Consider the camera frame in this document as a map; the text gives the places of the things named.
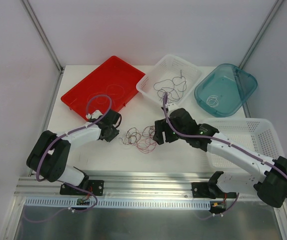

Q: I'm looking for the white wire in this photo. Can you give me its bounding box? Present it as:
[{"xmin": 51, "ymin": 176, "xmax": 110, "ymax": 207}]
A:
[{"xmin": 206, "ymin": 94, "xmax": 221, "ymax": 108}]

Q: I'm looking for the aluminium frame post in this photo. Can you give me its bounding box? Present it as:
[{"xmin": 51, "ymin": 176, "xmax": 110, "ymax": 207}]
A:
[
  {"xmin": 20, "ymin": 0, "xmax": 64, "ymax": 73},
  {"xmin": 238, "ymin": 0, "xmax": 285, "ymax": 69}
]

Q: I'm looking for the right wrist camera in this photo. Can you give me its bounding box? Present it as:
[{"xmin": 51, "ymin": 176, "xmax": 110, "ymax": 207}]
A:
[{"xmin": 163, "ymin": 102, "xmax": 179, "ymax": 113}]

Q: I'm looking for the teal translucent plastic bin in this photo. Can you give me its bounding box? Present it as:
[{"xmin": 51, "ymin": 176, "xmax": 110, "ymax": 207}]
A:
[{"xmin": 194, "ymin": 63, "xmax": 258, "ymax": 118}]

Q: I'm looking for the left aluminium frame post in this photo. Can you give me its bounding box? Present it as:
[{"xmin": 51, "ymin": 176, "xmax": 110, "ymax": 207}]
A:
[{"xmin": 20, "ymin": 0, "xmax": 64, "ymax": 73}]

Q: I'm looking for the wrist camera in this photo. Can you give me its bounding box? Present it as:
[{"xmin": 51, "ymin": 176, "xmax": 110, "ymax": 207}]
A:
[
  {"xmin": 163, "ymin": 102, "xmax": 179, "ymax": 113},
  {"xmin": 85, "ymin": 110, "xmax": 103, "ymax": 120}
]

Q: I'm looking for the bundle of thin wires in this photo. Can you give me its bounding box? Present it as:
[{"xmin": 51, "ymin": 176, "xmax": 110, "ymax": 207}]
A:
[{"xmin": 118, "ymin": 124, "xmax": 161, "ymax": 155}]

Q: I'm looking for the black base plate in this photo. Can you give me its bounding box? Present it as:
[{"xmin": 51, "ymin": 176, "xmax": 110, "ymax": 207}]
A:
[
  {"xmin": 191, "ymin": 181, "xmax": 237, "ymax": 200},
  {"xmin": 59, "ymin": 179, "xmax": 105, "ymax": 196}
]

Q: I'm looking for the white perforated basket, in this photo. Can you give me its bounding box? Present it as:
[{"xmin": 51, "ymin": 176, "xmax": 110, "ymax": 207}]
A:
[
  {"xmin": 202, "ymin": 117, "xmax": 287, "ymax": 172},
  {"xmin": 136, "ymin": 54, "xmax": 203, "ymax": 107}
]

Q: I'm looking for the aluminium mounting rail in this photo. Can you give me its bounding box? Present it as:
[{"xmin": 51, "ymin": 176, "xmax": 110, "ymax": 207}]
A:
[{"xmin": 14, "ymin": 171, "xmax": 264, "ymax": 201}]

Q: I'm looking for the white perforated basket, centre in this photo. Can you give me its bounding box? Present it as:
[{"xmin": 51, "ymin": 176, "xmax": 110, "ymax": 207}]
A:
[{"xmin": 136, "ymin": 54, "xmax": 203, "ymax": 107}]

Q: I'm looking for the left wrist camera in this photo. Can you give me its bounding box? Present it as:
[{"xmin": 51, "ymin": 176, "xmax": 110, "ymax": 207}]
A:
[{"xmin": 85, "ymin": 110, "xmax": 103, "ymax": 120}]

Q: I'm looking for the right aluminium frame post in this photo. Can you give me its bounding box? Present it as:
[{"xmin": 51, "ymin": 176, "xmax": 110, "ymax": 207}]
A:
[{"xmin": 238, "ymin": 0, "xmax": 285, "ymax": 69}]

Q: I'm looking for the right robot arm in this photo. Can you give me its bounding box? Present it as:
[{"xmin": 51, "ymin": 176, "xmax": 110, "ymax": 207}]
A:
[{"xmin": 153, "ymin": 108, "xmax": 287, "ymax": 208}]

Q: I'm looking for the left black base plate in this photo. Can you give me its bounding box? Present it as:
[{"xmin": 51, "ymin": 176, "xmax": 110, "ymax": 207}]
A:
[{"xmin": 59, "ymin": 179, "xmax": 105, "ymax": 196}]

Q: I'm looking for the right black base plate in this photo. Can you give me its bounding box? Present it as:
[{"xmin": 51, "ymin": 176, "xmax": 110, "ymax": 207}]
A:
[{"xmin": 191, "ymin": 181, "xmax": 237, "ymax": 200}]

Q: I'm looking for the red plastic tray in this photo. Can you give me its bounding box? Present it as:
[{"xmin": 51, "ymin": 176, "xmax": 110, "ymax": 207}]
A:
[{"xmin": 60, "ymin": 55, "xmax": 145, "ymax": 120}]

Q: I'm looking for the white perforated basket, right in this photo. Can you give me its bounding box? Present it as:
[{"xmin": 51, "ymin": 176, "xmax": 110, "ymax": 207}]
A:
[{"xmin": 202, "ymin": 117, "xmax": 287, "ymax": 172}]

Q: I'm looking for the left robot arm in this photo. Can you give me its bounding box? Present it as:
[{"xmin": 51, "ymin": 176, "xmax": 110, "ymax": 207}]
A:
[{"xmin": 26, "ymin": 109, "xmax": 122, "ymax": 196}]

